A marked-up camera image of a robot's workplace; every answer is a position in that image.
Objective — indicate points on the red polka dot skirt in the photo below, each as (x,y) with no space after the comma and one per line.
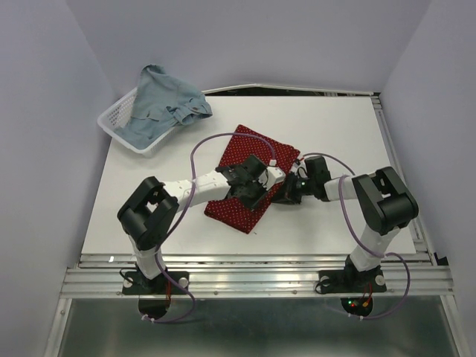
(233,212)

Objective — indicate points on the white plastic basket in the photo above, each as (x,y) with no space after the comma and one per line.
(119,114)

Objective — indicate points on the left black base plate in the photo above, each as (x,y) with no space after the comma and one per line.
(135,283)

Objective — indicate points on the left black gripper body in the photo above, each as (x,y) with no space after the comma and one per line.
(254,193)

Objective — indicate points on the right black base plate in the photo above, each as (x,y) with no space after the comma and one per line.
(351,283)

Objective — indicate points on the aluminium frame rail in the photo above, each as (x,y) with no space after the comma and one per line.
(254,293)

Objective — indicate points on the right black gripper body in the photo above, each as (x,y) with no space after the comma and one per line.
(295,187)

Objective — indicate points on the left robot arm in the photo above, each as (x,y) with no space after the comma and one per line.
(149,212)

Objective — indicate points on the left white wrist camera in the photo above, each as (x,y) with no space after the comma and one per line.
(271,176)

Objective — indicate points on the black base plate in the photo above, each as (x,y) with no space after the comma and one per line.
(135,283)
(351,283)

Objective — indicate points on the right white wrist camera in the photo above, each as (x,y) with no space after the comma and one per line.
(298,168)

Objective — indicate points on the light blue denim skirt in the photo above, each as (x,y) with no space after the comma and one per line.
(161,103)

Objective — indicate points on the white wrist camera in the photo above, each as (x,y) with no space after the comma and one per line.
(271,176)
(298,168)

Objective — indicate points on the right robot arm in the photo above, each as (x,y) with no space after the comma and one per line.
(386,205)

